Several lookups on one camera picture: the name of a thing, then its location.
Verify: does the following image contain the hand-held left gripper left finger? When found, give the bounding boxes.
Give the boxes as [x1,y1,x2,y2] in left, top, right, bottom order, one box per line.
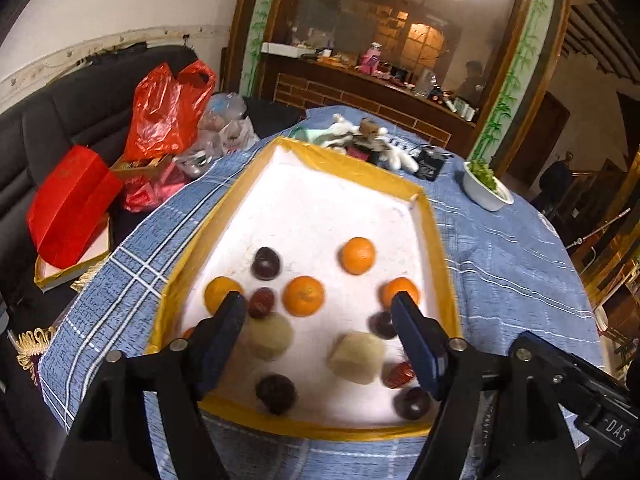
[52,290,248,480]

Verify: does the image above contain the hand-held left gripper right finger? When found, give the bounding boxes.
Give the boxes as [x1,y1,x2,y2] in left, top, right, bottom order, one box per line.
[390,291,596,480]

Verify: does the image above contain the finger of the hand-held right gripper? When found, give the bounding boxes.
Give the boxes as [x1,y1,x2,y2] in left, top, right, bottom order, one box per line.
[520,332,636,411]

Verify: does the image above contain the dark purple plum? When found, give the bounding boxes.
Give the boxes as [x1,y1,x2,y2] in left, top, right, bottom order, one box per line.
[393,386,433,421]
[370,311,399,339]
[251,246,283,281]
[255,374,297,415]

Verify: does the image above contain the red candy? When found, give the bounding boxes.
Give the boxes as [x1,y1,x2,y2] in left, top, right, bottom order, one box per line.
[382,360,416,389]

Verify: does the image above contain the pale peeled banana chunk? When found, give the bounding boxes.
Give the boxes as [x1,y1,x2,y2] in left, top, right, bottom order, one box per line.
[327,331,385,385]
[245,312,295,361]

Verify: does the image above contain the large orange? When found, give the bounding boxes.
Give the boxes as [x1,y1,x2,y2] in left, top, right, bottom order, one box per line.
[282,276,326,317]
[204,276,246,313]

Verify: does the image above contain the red jujube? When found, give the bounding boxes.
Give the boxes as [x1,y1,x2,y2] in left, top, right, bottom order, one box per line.
[248,287,276,319]

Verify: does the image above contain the small orange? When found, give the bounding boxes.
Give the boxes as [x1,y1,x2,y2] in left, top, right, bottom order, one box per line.
[381,276,421,311]
[339,236,377,276]

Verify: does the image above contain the white foam tray yellow-taped rim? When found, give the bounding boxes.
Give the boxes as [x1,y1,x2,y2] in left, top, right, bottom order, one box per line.
[145,135,463,442]

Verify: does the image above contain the blue plaid tablecloth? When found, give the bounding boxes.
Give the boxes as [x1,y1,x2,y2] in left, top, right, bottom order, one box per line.
[37,105,601,480]

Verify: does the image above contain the gold tassel fringe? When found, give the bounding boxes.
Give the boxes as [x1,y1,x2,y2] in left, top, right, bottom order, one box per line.
[70,260,111,291]
[16,327,56,386]

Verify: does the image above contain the white gift box gold edge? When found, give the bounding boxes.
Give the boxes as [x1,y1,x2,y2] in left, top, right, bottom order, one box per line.
[34,212,112,292]

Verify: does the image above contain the white bowl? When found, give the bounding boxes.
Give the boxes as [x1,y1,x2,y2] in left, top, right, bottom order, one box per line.
[461,160,514,212]

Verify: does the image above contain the pink red plastic bag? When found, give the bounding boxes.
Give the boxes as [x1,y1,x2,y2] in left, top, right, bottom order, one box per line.
[124,162,188,212]

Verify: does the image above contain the small black box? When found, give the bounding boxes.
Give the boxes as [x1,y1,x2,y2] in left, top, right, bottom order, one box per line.
[415,147,448,181]

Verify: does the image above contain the clear plastic bag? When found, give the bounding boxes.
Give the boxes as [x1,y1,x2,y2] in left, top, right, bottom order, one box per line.
[175,145,221,179]

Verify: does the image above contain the green grapes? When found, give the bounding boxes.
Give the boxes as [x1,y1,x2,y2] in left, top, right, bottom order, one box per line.
[467,159,498,191]

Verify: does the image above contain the white glove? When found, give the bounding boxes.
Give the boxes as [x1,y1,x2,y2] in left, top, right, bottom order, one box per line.
[380,135,420,171]

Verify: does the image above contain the open cardboard snack box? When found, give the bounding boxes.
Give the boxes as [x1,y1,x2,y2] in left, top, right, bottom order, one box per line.
[110,154,173,181]

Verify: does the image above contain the red gift box lid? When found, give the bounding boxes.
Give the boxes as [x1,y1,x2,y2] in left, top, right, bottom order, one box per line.
[26,145,125,269]

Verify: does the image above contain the white plush toy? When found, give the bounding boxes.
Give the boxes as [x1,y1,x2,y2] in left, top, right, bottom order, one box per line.
[302,114,361,148]

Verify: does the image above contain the translucent plastic bag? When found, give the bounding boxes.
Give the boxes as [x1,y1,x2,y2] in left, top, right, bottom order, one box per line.
[200,92,248,131]

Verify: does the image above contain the brown brick counter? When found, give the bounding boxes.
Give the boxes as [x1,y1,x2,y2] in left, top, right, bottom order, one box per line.
[260,52,481,148]

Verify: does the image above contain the black leather sofa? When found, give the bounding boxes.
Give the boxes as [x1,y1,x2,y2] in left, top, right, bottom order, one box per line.
[0,44,307,411]

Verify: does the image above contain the long white box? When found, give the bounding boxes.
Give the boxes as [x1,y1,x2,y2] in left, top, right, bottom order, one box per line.
[261,41,303,57]

